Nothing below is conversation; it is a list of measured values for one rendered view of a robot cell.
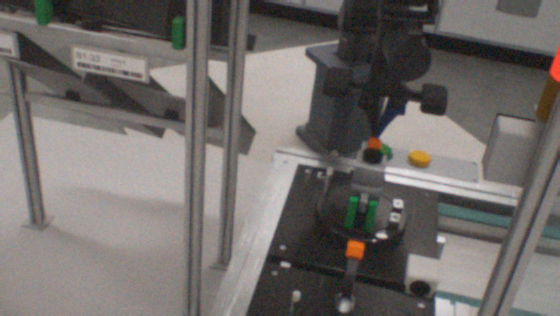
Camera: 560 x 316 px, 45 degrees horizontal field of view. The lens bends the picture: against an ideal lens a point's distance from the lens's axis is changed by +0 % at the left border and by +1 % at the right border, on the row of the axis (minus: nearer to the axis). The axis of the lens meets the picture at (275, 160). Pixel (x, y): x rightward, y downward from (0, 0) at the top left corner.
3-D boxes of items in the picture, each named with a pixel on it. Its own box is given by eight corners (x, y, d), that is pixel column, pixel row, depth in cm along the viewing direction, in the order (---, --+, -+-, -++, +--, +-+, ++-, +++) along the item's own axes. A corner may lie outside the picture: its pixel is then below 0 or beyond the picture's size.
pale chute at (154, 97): (178, 134, 115) (187, 111, 116) (248, 156, 112) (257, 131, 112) (105, 78, 89) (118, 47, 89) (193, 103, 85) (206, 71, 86)
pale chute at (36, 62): (97, 118, 117) (106, 95, 118) (162, 139, 114) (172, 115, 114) (0, 58, 91) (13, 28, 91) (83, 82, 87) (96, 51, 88)
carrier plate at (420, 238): (296, 172, 116) (298, 162, 114) (436, 200, 112) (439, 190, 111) (265, 264, 96) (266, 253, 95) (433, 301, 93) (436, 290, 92)
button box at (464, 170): (357, 166, 128) (363, 139, 124) (469, 188, 125) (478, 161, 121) (353, 187, 122) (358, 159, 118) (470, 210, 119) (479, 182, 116)
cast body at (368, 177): (353, 176, 103) (360, 138, 99) (381, 182, 102) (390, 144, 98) (346, 209, 96) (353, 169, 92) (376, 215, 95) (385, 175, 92)
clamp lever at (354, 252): (338, 294, 86) (349, 238, 84) (353, 298, 86) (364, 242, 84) (335, 305, 82) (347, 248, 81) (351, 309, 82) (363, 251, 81)
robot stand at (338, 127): (350, 120, 150) (364, 37, 138) (388, 154, 139) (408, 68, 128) (293, 132, 143) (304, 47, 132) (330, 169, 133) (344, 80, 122)
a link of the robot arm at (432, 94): (457, 69, 95) (457, 51, 100) (328, 46, 98) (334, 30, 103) (444, 118, 100) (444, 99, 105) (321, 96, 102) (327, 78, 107)
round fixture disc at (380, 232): (322, 185, 110) (323, 175, 109) (407, 202, 108) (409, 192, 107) (306, 239, 98) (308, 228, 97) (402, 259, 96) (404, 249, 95)
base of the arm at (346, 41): (359, 48, 134) (364, 20, 130) (378, 62, 129) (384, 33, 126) (330, 53, 131) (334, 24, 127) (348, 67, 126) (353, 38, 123)
